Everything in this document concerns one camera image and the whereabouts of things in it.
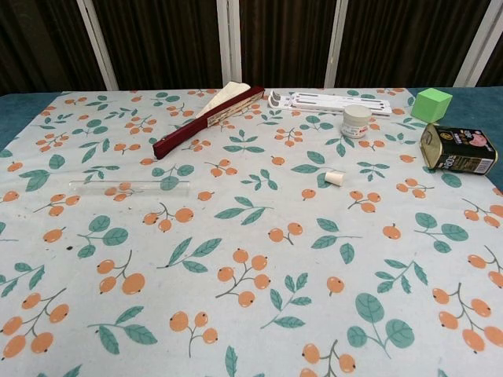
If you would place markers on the small white stopper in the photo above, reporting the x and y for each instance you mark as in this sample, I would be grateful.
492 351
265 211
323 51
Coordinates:
334 178

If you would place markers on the clear glass tube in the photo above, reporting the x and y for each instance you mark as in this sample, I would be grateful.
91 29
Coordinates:
157 186

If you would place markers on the orange fruit print tablecloth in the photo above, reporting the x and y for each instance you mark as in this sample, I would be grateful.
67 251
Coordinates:
251 235

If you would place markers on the dark red folding fan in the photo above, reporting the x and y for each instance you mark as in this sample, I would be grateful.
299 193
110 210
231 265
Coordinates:
196 127

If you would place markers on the small white jar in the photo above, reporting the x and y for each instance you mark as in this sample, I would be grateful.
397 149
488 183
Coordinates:
355 118

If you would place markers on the green cube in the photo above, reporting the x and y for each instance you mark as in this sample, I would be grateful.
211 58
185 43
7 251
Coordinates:
428 104

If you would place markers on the black luncheon meat can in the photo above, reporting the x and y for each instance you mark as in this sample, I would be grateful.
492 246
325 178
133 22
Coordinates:
463 149

